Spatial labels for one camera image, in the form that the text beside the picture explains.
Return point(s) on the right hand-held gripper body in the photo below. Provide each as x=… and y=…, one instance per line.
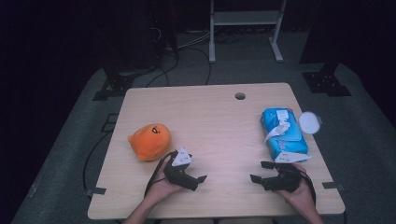
x=285, y=180

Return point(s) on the white round lid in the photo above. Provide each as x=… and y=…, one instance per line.
x=309, y=122

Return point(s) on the white wet wipe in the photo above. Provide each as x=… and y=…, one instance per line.
x=281, y=126

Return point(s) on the black stand base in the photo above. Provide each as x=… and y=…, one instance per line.
x=118, y=84
x=323, y=82

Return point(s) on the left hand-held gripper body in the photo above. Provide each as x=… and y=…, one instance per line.
x=182, y=157

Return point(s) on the white metal stand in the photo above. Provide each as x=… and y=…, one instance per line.
x=246, y=18

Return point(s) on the orange plush toy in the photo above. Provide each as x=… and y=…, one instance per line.
x=151, y=141

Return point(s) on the person's left hand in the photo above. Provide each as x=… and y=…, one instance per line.
x=160, y=188

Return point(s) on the black floor tape outline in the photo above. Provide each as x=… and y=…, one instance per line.
x=106, y=127

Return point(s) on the person's right hand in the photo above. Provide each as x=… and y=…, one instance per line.
x=300, y=197

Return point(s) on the blue wet wipe pack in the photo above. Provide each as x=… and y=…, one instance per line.
x=288, y=144

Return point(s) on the black tape strip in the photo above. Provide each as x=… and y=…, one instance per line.
x=96, y=191
x=333, y=185

